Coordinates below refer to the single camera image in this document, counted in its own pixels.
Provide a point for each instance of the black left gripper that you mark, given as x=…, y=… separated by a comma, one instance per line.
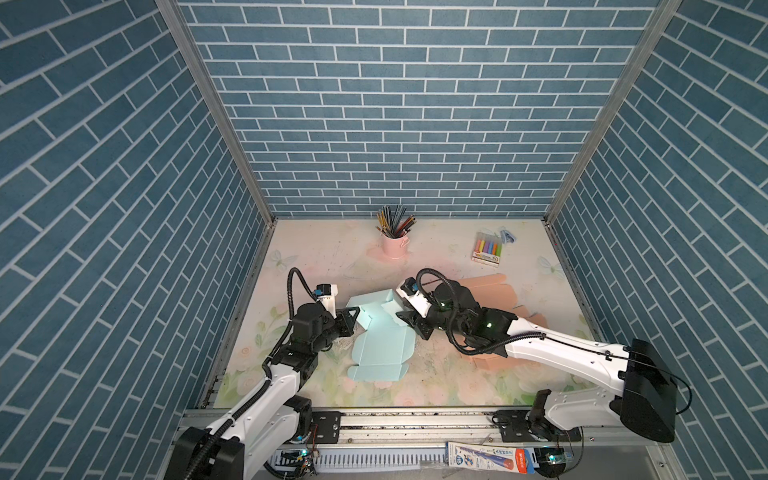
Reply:
x=347, y=324

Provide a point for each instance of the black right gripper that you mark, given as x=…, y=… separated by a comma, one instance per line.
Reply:
x=416, y=321

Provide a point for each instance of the light blue paper box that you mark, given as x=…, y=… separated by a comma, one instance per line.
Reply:
x=382, y=351

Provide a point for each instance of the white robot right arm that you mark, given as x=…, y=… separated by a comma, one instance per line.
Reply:
x=633, y=387

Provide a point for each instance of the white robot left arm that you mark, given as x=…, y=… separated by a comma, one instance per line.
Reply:
x=237, y=444

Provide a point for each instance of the pink flat paper box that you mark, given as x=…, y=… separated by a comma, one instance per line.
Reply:
x=492, y=291

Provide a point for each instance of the white toothpaste style box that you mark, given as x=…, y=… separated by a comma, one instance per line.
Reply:
x=490, y=458

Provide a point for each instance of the pink metal pencil bucket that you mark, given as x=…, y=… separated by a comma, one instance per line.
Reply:
x=395, y=248

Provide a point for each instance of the bundle of coloured pencils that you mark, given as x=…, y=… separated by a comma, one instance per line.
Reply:
x=395, y=222

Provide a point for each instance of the pack of coloured markers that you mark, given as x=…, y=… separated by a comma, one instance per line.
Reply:
x=487, y=249

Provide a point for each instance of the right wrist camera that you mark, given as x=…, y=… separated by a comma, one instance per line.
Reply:
x=411, y=293

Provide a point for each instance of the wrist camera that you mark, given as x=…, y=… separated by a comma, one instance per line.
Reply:
x=411, y=293
x=326, y=295

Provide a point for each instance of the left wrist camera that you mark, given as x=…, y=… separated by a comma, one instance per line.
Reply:
x=326, y=295

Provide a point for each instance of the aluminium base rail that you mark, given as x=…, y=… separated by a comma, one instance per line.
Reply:
x=422, y=426

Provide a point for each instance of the left aluminium corner post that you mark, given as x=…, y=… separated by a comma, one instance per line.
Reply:
x=181, y=34

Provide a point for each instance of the aluminium corner post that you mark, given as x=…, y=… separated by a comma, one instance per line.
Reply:
x=657, y=24
x=181, y=34

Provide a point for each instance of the right aluminium corner post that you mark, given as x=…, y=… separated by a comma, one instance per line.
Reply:
x=657, y=24

